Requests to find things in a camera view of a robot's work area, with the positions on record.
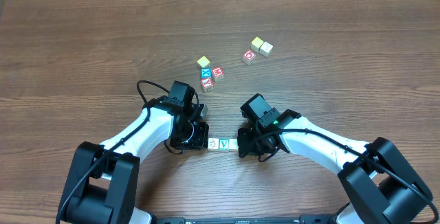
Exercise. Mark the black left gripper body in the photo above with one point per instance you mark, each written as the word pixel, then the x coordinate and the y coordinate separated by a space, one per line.
pixel 198 136

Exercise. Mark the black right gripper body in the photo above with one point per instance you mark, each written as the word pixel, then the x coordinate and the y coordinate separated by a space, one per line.
pixel 245 141

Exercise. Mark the sun picture wooden block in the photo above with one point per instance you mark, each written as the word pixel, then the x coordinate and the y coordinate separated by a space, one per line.
pixel 213 144

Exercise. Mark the yellow wooden block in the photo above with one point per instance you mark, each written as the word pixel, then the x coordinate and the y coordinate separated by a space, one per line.
pixel 256 44
pixel 233 145
pixel 203 62

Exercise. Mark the green V wooden block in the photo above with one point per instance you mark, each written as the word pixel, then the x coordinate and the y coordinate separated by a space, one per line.
pixel 224 145

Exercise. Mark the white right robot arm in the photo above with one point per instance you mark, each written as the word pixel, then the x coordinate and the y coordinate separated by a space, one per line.
pixel 381 185

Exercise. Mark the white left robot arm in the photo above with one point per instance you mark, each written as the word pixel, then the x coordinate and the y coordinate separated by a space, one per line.
pixel 102 181

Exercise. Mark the red Y wooden block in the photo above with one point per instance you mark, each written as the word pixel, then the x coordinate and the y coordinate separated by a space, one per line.
pixel 207 84

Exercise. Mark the blue X wooden block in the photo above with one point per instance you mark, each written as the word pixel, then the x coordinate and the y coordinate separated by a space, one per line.
pixel 206 72

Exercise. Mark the red M wooden block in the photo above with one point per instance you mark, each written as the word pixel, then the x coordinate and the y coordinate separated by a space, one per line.
pixel 217 73

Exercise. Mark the yellow top wooden block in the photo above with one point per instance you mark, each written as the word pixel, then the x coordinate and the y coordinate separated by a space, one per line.
pixel 203 62

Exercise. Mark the red O wooden block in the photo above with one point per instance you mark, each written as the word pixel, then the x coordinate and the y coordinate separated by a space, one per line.
pixel 248 56

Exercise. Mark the plain white wooden block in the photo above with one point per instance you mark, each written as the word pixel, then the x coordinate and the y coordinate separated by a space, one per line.
pixel 266 49

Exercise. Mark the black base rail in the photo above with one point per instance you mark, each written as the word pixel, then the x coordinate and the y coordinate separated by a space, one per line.
pixel 302 219

